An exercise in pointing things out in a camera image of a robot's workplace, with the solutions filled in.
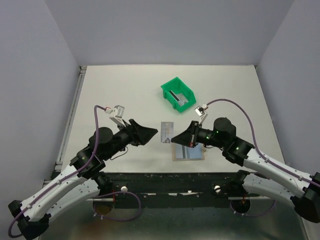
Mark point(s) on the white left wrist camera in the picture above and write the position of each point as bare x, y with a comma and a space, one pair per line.
116, 115

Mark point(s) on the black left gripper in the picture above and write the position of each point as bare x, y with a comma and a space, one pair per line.
144, 134

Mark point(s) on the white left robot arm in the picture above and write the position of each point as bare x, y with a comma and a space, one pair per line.
82, 179

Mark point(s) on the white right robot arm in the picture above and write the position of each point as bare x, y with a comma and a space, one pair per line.
283, 183

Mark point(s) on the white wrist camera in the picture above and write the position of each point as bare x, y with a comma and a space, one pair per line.
116, 115
201, 112

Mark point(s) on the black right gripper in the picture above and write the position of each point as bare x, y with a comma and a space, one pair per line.
189, 136

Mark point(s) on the green plastic bin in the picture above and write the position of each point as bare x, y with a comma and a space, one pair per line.
178, 87

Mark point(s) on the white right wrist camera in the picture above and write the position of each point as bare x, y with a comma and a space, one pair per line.
201, 112

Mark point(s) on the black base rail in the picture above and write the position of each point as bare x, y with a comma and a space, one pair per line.
172, 190

